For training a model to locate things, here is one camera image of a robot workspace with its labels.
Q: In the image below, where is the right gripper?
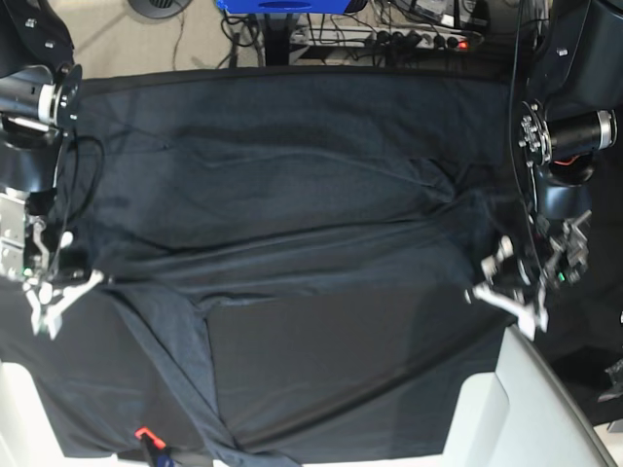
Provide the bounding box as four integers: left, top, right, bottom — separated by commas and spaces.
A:
21, 253, 112, 302

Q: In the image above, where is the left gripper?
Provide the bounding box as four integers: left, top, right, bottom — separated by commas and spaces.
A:
464, 235, 560, 311

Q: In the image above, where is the dark grey T-shirt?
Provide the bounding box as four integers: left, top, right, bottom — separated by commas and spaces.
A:
62, 77, 512, 467

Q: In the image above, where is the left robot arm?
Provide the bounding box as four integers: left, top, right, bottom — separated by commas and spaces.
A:
465, 1, 622, 316

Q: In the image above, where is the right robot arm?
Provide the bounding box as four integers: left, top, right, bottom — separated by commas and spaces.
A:
1, 1, 104, 298

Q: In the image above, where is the white bin right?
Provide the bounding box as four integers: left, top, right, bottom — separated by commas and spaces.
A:
440, 323, 619, 467

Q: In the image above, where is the white bin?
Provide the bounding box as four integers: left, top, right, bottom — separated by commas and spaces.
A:
1, 362, 120, 466
440, 323, 619, 467

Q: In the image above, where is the white bin left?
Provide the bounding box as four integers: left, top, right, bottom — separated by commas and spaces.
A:
1, 362, 120, 466

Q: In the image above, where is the black table cloth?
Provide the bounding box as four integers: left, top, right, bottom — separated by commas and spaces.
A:
0, 67, 623, 461

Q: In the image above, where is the black power strip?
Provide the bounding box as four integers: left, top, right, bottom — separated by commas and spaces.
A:
371, 29, 484, 53

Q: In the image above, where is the round black floor base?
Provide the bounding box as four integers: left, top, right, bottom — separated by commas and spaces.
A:
128, 0, 191, 19

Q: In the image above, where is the blue box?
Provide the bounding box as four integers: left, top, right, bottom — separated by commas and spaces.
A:
216, 0, 350, 15

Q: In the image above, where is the white camera on left wrist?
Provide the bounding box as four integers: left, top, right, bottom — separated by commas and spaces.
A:
464, 283, 549, 341

